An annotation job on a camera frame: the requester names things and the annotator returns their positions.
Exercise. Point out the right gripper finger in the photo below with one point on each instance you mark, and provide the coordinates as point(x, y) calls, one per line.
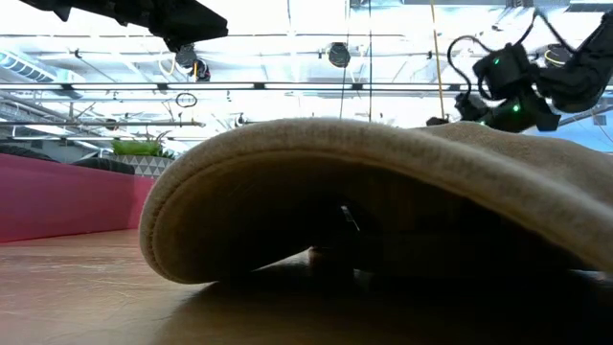
point(469, 108)

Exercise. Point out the beige baseball cap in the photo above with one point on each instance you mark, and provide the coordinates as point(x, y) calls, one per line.
point(383, 153)

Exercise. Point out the red plastic tray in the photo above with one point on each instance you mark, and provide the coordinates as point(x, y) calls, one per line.
point(62, 201)

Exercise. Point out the potted green succulent plant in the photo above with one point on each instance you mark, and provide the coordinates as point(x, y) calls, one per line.
point(139, 147)

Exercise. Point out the long ceiling light bar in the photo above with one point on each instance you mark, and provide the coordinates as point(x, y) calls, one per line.
point(306, 86)

